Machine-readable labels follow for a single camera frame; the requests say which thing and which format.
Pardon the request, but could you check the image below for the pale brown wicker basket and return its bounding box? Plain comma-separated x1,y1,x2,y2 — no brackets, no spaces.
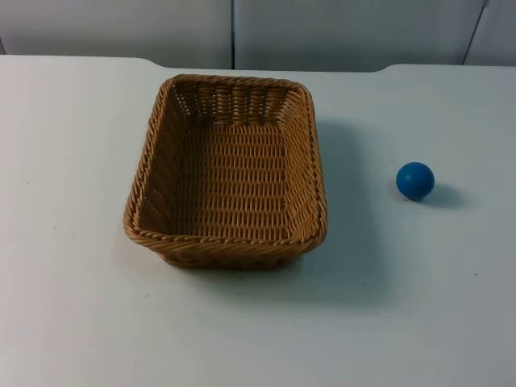
123,73,329,272

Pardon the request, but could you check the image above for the blue ball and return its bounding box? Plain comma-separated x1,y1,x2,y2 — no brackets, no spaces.
395,161,436,202

